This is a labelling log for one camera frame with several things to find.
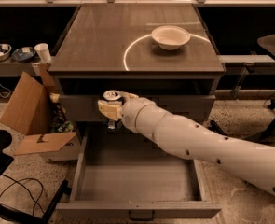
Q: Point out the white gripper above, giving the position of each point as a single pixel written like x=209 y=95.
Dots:
x=131 y=112

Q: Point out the blue pepsi can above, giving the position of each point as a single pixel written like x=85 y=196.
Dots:
x=112 y=96

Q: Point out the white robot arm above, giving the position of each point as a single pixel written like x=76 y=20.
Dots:
x=186 y=139

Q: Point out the closed grey upper drawer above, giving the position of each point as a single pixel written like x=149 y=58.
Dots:
x=85 y=108

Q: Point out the grey drawer cabinet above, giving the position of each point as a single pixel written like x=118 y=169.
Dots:
x=110 y=47

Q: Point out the open grey middle drawer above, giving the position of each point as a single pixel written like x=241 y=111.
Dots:
x=122 y=175

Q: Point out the snack bags in box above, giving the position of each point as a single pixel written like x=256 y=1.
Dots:
x=59 y=123

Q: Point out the white bowl on cabinet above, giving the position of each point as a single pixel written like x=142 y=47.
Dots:
x=170 y=37

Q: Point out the brown cardboard box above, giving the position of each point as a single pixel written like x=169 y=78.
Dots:
x=29 y=112

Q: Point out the white paper cup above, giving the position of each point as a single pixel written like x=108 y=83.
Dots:
x=43 y=52

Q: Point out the blue patterned bowl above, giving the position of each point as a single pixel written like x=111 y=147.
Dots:
x=23 y=55

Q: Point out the low grey shelf left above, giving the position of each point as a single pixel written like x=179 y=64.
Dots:
x=11 y=68

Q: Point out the black chair left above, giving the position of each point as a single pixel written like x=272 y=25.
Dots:
x=16 y=216

